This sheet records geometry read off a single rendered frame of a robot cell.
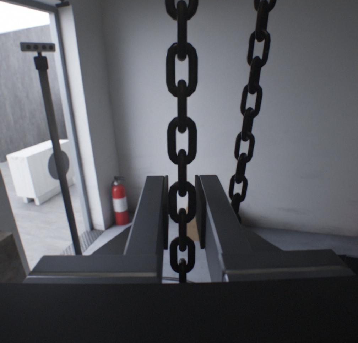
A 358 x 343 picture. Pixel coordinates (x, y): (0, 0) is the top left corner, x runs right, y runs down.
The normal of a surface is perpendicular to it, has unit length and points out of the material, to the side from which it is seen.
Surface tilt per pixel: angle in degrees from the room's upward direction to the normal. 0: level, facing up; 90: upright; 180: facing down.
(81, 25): 90
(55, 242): 0
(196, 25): 90
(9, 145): 90
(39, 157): 90
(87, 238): 0
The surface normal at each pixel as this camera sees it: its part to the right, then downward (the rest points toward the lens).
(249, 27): -0.29, 0.32
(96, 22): 0.96, 0.06
